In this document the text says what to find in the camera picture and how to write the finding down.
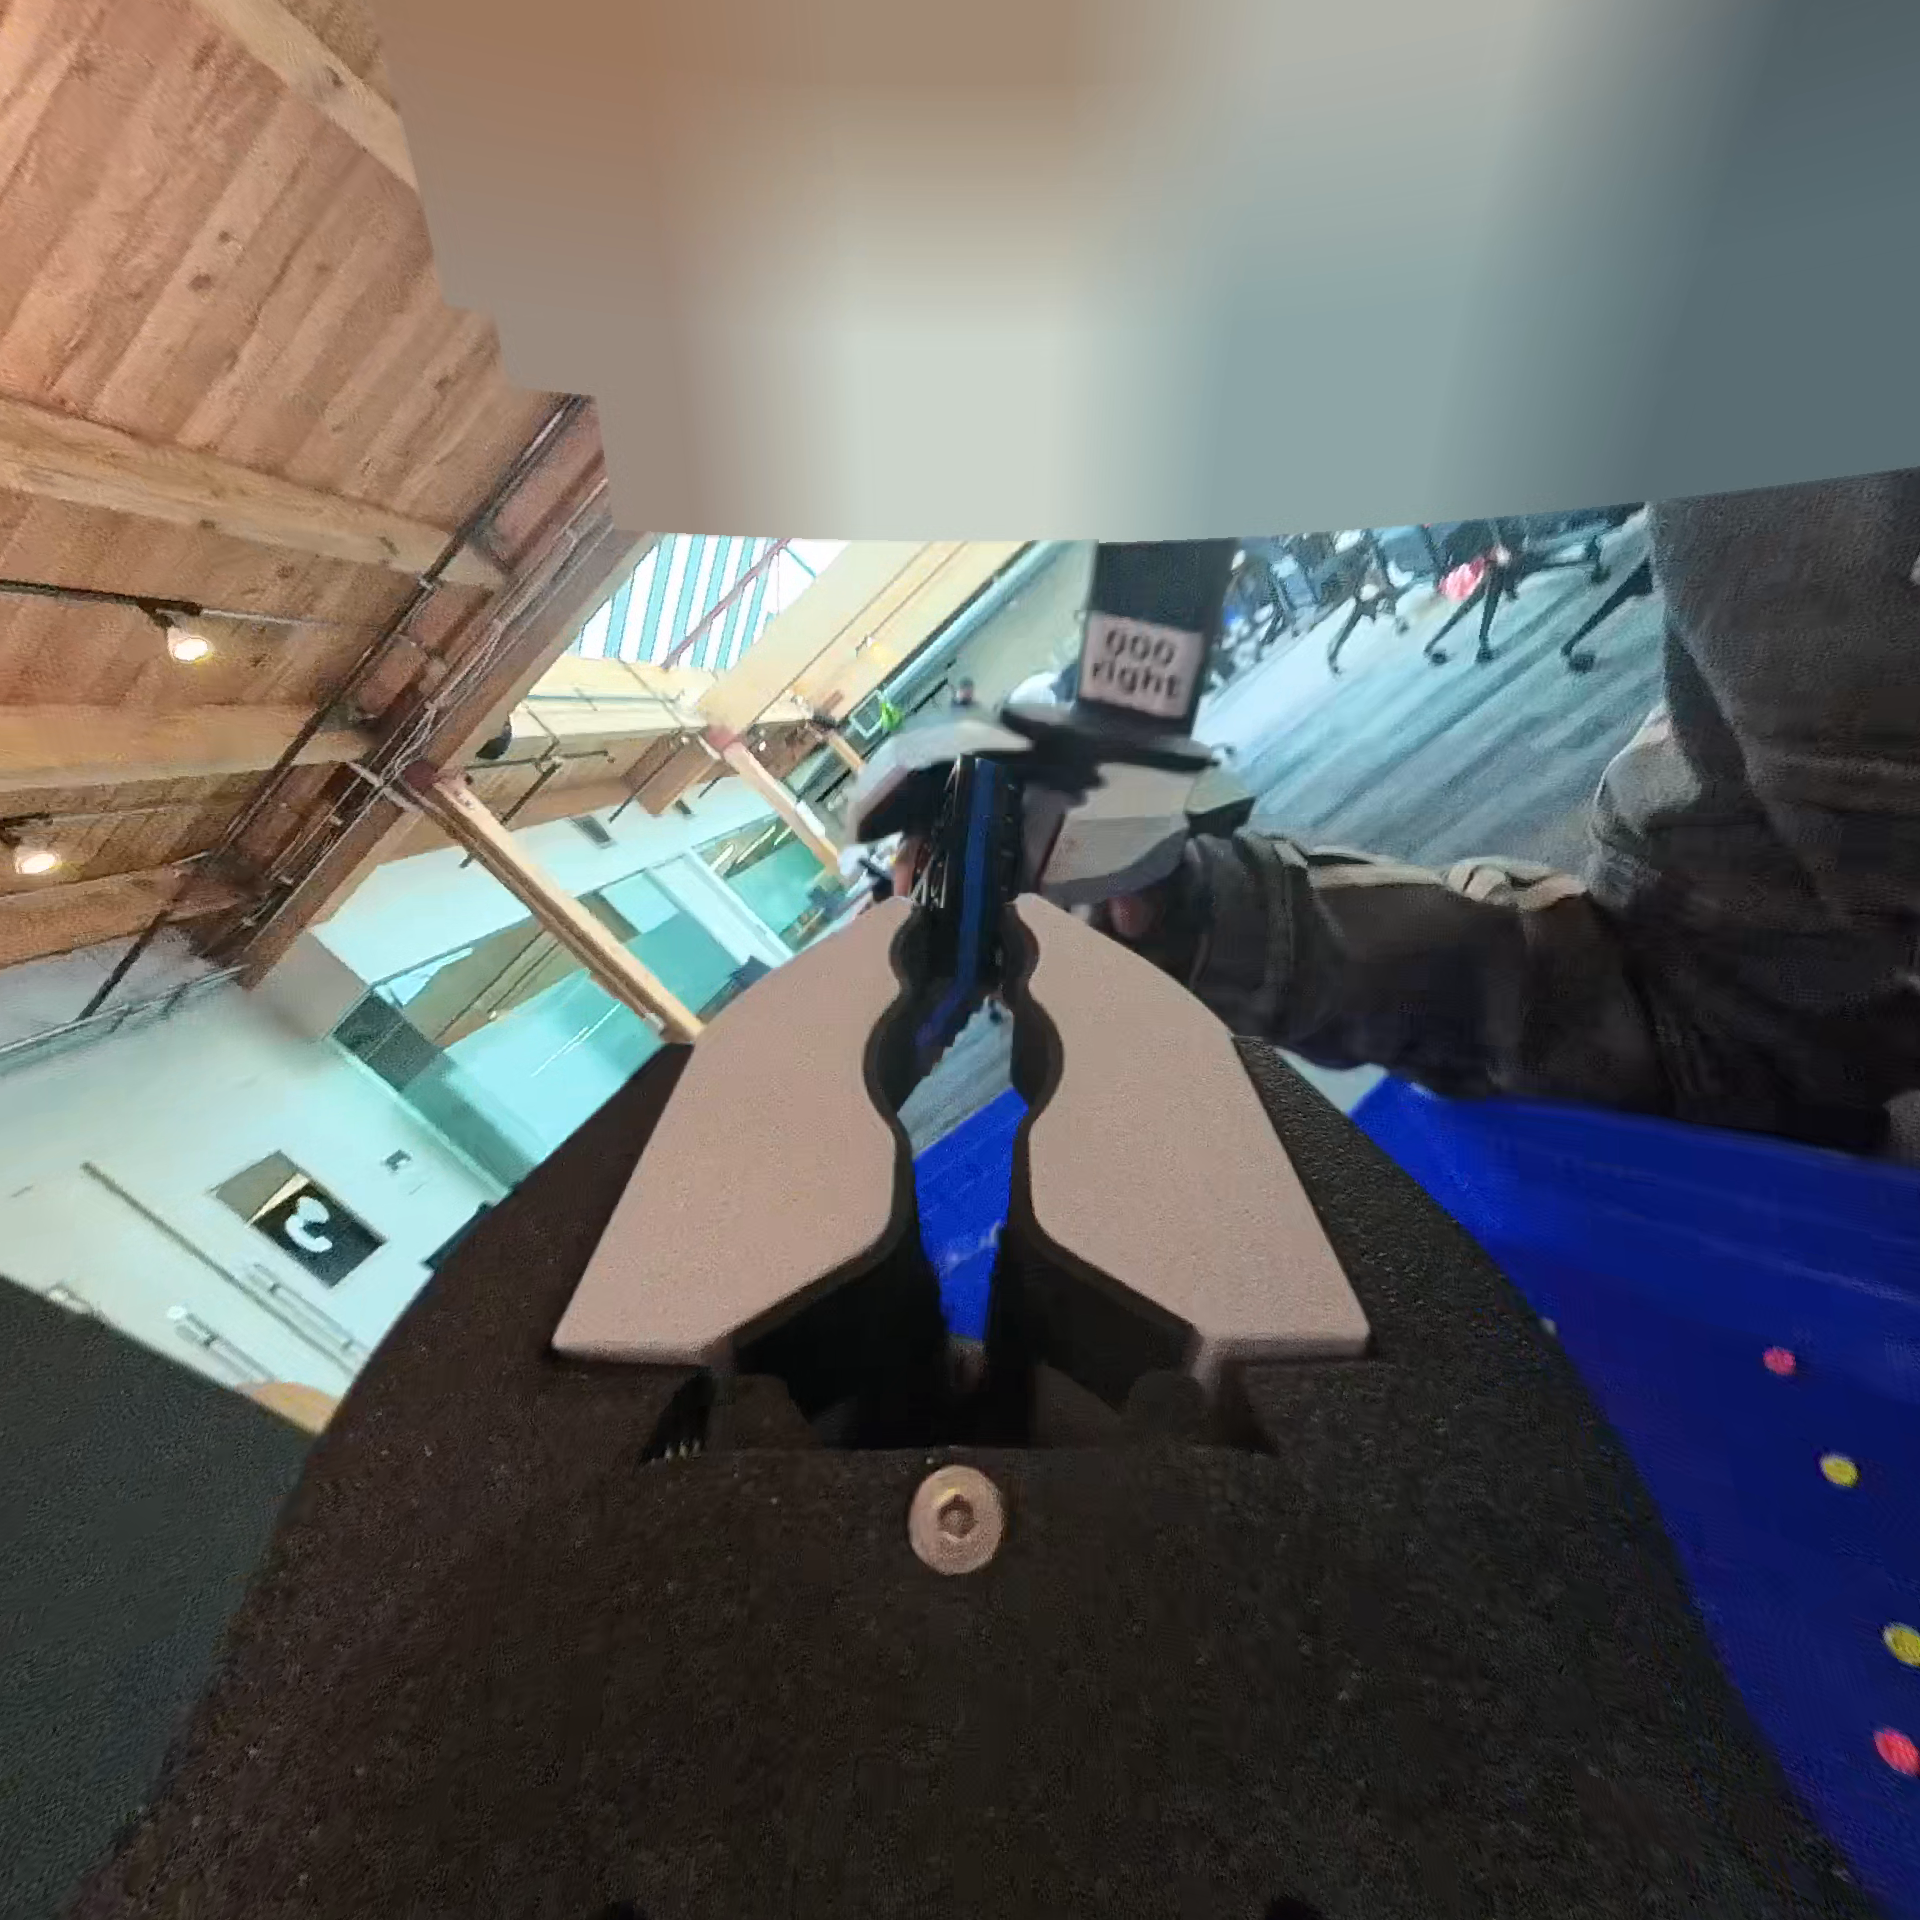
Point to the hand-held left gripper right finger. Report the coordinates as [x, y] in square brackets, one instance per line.
[1184, 1184]

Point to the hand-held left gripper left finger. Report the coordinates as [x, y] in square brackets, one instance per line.
[750, 1184]

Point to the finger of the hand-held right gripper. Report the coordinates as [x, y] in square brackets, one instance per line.
[1111, 841]
[900, 780]

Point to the black and blue brick plate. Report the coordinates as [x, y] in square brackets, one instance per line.
[974, 870]

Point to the blue plastic bin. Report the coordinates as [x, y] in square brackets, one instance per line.
[1651, 1350]

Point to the person's right hand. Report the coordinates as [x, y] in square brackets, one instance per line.
[1152, 912]

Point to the black office chair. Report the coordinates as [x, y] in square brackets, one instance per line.
[1372, 609]
[1470, 600]
[1604, 600]

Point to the phone icon door sign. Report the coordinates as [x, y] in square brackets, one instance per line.
[314, 1230]

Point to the group of small round studs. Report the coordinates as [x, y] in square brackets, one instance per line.
[1838, 1470]

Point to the ceiling spot lamp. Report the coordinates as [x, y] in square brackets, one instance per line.
[188, 644]
[32, 860]

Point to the black divider panel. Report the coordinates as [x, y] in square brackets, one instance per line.
[120, 1575]

